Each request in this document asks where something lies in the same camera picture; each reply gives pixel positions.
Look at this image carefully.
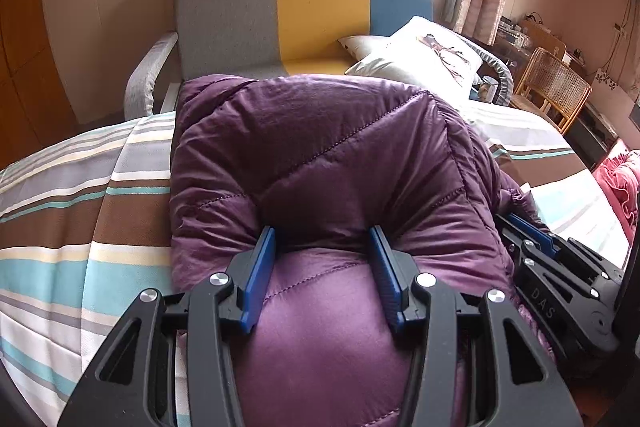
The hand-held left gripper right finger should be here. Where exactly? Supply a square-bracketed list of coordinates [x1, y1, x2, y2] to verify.
[369, 226, 585, 427]

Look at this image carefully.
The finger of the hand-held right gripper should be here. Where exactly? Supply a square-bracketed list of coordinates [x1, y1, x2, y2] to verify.
[495, 212, 623, 305]

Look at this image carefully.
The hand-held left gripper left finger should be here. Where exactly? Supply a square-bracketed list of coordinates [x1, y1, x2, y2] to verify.
[57, 226, 277, 427]

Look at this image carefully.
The purple down jacket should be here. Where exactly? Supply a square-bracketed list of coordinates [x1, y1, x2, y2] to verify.
[169, 74, 557, 427]

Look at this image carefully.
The pink cloth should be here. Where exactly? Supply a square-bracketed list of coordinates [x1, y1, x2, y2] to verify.
[592, 149, 640, 229]

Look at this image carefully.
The dark low cabinet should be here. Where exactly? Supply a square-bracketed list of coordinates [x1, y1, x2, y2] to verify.
[569, 101, 622, 160]

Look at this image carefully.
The wicker chair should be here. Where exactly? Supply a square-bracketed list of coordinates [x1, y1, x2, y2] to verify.
[510, 48, 594, 136]

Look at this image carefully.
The striped bed blanket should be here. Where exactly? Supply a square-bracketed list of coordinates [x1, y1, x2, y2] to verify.
[0, 99, 632, 427]

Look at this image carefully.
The cluttered wooden desk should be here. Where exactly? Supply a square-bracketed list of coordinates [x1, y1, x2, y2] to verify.
[492, 13, 587, 72]

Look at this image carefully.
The white printed pillow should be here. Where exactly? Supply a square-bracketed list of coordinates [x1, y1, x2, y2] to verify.
[345, 16, 484, 96]

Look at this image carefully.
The cream pillow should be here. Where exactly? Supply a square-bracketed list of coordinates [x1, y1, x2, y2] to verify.
[338, 35, 397, 64]

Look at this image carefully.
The grey yellow blue sofa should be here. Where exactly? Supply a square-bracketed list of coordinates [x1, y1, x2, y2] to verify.
[124, 0, 516, 118]

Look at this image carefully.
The wooden wardrobe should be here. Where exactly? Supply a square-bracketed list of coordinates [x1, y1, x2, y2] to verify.
[0, 0, 81, 155]

